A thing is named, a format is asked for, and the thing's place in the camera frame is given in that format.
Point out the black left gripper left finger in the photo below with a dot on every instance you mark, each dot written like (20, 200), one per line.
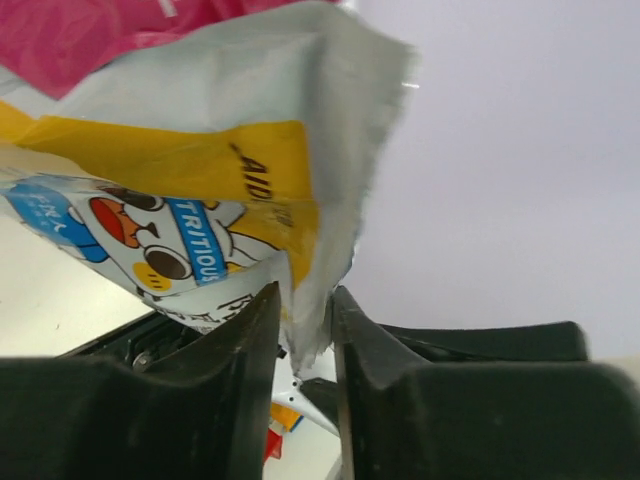
(199, 413)

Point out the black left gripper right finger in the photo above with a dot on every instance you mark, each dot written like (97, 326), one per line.
(505, 403)

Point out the pet food bag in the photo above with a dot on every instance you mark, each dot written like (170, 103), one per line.
(194, 173)

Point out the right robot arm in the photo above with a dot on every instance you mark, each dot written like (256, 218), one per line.
(300, 405)

